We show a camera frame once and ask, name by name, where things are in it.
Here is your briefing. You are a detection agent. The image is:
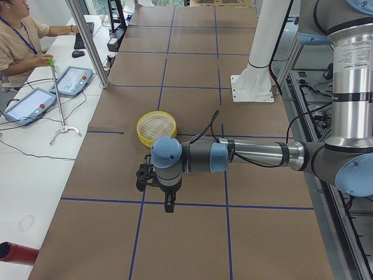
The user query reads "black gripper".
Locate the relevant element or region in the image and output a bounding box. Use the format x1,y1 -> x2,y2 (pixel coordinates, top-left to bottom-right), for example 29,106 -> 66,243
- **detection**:
161,188 -> 177,213

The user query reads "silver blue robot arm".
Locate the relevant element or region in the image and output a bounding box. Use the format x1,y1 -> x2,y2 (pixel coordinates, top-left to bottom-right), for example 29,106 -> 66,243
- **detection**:
136,1 -> 372,212

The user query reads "yellow bamboo steamer basket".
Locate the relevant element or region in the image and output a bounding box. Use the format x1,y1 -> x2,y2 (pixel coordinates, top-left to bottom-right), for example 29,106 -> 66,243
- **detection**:
136,111 -> 177,148

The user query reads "vertical blue tape line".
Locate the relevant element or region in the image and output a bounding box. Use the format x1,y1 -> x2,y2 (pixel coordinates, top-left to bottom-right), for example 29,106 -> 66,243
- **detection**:
221,123 -> 234,280

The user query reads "horizontal blue tape line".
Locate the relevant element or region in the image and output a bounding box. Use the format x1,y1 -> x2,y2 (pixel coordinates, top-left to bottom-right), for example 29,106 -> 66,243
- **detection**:
60,197 -> 314,211

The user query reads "white side desk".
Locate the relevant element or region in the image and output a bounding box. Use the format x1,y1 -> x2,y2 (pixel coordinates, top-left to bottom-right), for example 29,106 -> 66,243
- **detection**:
0,14 -> 138,280

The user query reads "far teach pendant tablet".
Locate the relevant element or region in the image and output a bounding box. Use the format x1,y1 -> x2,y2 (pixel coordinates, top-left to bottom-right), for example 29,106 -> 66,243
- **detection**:
57,66 -> 93,97

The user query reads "teach pendant tablet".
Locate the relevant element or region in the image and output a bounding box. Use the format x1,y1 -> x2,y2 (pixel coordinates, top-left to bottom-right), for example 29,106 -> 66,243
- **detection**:
57,66 -> 93,97
4,87 -> 57,125

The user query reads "black box on table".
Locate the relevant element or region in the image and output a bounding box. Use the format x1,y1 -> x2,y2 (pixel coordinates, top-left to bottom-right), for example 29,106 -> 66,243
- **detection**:
107,29 -> 125,53

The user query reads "near teach pendant tablet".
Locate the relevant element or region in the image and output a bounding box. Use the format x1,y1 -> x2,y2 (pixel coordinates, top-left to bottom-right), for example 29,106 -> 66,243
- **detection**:
4,87 -> 57,125

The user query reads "red cylinder tube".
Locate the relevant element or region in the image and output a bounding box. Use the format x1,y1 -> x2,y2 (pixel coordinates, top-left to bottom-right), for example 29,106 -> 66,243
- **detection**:
1,241 -> 39,265

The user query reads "black computer mouse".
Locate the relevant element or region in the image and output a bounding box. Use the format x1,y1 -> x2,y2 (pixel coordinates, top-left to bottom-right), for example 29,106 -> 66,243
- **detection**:
71,50 -> 85,58

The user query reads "black keyboard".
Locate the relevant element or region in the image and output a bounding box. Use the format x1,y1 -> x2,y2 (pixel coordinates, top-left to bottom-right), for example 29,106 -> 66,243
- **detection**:
73,33 -> 85,50

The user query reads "seated person beige shirt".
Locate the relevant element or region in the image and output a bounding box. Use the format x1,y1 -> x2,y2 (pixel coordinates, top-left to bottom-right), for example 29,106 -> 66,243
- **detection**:
1,1 -> 79,85

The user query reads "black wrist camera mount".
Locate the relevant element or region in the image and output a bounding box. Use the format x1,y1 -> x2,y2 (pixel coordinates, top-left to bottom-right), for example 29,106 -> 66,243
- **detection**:
136,154 -> 160,192

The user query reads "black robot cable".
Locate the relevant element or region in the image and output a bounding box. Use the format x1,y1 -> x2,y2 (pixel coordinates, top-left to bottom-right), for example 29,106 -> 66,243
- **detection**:
189,109 -> 333,168

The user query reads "reacher grabber stick green handle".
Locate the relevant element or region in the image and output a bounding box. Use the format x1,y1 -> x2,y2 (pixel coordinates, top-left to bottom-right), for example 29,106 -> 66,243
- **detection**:
48,58 -> 82,145

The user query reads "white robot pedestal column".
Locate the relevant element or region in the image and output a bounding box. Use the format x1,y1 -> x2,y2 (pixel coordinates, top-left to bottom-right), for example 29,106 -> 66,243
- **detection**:
231,0 -> 292,103

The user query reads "black stand frame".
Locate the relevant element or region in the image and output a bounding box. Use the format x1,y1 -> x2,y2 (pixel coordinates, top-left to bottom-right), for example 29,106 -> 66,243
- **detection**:
107,0 -> 127,33

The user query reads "aluminium frame post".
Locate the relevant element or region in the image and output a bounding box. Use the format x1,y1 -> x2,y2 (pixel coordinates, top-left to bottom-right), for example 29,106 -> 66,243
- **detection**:
65,0 -> 109,89

